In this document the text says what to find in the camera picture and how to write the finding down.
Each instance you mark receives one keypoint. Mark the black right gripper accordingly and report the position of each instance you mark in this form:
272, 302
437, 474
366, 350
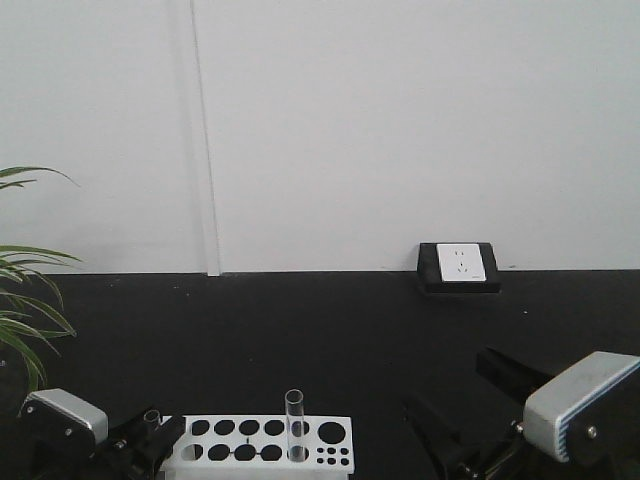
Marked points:
603, 439

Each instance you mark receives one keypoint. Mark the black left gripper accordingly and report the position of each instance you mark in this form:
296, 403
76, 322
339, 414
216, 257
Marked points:
118, 457

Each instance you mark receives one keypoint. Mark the short clear test tube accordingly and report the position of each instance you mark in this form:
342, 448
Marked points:
152, 419

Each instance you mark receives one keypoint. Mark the tall clear test tube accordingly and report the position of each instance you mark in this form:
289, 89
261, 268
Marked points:
295, 425

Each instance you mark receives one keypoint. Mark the white test tube rack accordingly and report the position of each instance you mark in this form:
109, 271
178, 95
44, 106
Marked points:
262, 447

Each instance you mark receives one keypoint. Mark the black socket box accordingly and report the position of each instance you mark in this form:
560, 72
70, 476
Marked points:
429, 277

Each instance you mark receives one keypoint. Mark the white power socket plate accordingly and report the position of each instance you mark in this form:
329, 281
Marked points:
461, 262

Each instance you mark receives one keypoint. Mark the green spider plant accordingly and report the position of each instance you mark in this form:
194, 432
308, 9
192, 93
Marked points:
24, 316

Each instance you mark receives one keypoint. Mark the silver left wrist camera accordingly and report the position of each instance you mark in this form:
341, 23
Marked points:
56, 417

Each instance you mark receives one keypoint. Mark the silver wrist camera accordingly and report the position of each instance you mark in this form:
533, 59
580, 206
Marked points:
56, 417
549, 409

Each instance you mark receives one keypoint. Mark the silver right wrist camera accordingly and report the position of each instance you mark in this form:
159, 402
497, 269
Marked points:
549, 409

